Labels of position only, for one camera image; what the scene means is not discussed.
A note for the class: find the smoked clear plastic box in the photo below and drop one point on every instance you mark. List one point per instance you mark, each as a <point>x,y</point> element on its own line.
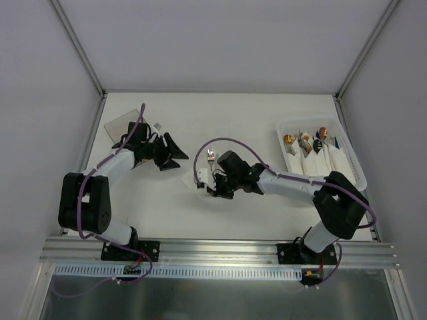
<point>118,129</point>

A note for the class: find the gold cutlery bundle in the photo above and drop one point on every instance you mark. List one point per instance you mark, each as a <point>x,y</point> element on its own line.
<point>303,141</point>

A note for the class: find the ornate silver fork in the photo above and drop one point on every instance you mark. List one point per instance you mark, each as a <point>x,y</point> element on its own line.
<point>211,158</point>

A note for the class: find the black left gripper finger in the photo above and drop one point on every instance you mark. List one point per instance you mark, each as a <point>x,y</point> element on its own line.
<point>173,149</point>
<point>170,164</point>

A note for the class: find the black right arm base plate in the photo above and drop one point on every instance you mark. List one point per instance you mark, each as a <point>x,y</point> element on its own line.
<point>298,254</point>

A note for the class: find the white plastic basket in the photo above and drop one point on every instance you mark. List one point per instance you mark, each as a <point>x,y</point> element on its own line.
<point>327,135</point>

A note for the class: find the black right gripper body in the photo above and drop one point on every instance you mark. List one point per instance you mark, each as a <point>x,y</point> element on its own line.
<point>219,190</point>

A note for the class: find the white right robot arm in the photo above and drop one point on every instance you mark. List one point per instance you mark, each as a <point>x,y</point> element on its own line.
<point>338,203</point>

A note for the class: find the right aluminium frame post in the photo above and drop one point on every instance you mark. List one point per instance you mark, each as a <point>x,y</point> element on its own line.
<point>368,45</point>

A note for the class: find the folded white napkins stack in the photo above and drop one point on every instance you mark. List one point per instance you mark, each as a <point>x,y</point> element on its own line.
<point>314,164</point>

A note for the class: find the gold spoon in basket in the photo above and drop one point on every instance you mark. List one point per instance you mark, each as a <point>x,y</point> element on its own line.
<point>288,144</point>

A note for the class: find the aluminium frame post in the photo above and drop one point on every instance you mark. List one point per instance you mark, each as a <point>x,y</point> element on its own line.
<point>368,45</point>
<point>76,44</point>

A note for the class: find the white slotted cable duct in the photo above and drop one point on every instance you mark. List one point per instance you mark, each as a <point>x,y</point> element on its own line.
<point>180,272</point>

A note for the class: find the white paper napkin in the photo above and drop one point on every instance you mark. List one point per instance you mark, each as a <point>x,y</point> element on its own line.
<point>188,179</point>

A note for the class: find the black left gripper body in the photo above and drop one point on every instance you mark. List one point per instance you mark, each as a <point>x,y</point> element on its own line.
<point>161,152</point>

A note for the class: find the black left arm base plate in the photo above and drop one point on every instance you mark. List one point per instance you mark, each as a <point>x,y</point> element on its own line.
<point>133,251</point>

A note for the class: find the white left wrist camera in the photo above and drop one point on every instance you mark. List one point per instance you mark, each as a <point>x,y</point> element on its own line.
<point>157,127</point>

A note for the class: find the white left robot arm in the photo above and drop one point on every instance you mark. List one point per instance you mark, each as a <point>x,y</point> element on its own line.
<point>85,204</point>

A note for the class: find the left aluminium frame post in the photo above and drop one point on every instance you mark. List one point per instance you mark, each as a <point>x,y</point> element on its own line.
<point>76,44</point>

